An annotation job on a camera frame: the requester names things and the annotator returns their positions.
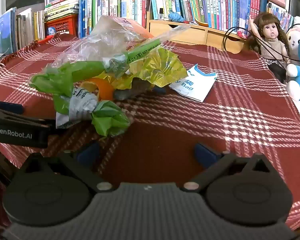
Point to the wooden drawer organizer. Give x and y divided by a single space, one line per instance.
190 35

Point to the row of small books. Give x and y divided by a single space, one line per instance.
280 15

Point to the white cardboard box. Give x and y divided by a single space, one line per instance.
192 85

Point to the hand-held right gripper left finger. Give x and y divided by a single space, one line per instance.
86 155

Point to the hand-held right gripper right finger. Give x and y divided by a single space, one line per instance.
205 152

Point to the row of colourful paperback books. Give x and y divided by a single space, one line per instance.
215 5

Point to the small curved wooden toy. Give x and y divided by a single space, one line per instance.
201 23

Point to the stack of flat picture books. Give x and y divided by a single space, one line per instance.
62 7

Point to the row of tall thin books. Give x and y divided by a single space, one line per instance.
115 7

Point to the red plaid blanket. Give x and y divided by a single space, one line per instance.
190 120

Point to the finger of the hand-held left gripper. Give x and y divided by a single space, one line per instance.
27 121
7 107

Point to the gold foil wrapper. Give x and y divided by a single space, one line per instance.
162 67

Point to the brown haired doll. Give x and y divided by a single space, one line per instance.
271 33

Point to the blue yarn toy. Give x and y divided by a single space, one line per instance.
176 17

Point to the green stick packet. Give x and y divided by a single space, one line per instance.
140 52

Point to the row of pale upright books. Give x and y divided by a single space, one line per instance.
5 30

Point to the small red white toy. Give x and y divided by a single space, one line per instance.
241 34

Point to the clear plastic bag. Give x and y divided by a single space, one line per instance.
107 40

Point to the dark grey wrapper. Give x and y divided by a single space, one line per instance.
132 91

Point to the orange plastic wrapper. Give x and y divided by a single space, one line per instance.
140 28

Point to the green wrapper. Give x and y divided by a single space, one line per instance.
110 120
55 80

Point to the white bunny plush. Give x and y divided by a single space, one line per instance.
296 40

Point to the red plastic crate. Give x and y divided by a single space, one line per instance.
65 25

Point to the small glass bottle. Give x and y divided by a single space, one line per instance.
161 15

